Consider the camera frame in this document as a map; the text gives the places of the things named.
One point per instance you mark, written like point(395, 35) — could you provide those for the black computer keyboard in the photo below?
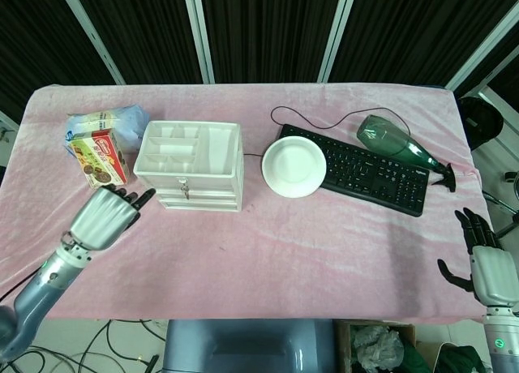
point(365, 174)

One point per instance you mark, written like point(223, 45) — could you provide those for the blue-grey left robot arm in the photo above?
point(36, 292)

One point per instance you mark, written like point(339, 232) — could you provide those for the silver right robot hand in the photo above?
point(490, 267)

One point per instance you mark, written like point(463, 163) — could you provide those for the green plastic spray bottle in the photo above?
point(385, 140)

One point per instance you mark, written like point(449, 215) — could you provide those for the crumpled clear plastic bag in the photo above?
point(377, 344)

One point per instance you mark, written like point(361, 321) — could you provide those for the blue-grey robot torso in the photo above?
point(243, 348)

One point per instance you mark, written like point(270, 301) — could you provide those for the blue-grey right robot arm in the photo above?
point(503, 340)

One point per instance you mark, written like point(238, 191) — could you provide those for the metal hook on white base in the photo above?
point(183, 182)

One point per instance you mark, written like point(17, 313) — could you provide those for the red and green cookie box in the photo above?
point(101, 158)

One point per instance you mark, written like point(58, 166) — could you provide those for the white frame post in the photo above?
point(482, 36)
point(198, 32)
point(91, 32)
point(338, 32)

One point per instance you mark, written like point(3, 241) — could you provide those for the black round stool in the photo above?
point(482, 121)

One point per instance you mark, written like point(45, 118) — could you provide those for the small metal key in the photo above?
point(186, 194)

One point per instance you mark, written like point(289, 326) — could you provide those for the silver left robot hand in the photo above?
point(101, 219)

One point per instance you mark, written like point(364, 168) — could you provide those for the blue and white plastic packet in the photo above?
point(129, 121)

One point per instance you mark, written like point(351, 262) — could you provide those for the white plastic drawer unit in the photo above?
point(219, 146)

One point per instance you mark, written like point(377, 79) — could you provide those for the dark green cloth bag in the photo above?
point(458, 361)

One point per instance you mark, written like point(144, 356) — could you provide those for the white paper plate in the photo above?
point(294, 166)

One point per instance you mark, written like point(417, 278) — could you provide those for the brown cardboard box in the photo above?
point(344, 348)

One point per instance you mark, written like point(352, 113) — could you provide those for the pink plush tablecloth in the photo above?
point(243, 247)

